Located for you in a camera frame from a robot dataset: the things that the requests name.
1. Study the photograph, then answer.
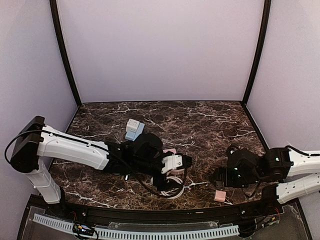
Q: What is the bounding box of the pink round power strip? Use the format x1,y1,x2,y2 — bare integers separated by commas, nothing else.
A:
170,168,185,175

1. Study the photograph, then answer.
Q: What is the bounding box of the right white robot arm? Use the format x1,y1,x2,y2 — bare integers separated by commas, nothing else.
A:
210,145,320,204

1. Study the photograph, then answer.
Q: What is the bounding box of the black front table rail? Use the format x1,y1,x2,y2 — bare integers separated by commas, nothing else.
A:
62,201,266,227

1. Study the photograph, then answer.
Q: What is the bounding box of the blue cube plug adapter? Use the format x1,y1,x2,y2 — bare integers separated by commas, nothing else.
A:
125,131,136,141

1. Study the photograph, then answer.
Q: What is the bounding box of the white cable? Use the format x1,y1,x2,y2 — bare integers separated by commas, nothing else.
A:
159,176,187,200

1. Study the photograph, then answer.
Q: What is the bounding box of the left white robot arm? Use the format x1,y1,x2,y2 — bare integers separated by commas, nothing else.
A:
4,116,192,205

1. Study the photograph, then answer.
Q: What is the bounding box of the pink small plug adapter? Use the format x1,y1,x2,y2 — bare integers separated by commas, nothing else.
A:
214,190,227,203

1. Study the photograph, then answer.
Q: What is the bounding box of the right black frame post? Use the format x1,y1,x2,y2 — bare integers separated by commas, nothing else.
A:
241,0,272,108

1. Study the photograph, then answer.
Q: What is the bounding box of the grey slotted cable duct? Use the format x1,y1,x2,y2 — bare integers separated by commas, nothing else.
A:
32,213,239,240

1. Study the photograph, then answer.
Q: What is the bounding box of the white cube socket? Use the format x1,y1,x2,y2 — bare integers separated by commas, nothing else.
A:
125,118,140,133

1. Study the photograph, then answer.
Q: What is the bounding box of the small circuit board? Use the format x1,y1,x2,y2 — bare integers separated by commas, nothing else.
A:
72,223,95,236

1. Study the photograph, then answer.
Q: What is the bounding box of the black frame post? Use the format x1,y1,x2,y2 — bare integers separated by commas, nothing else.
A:
241,0,272,108
49,0,82,108

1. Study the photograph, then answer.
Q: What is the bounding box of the pink cube socket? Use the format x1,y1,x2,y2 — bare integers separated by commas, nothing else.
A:
163,148,177,154

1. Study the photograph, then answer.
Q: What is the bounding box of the blue power strip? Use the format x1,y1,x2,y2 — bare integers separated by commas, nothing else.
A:
133,122,145,140

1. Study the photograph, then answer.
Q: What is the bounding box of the left black frame post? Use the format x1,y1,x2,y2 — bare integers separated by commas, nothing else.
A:
49,0,82,108

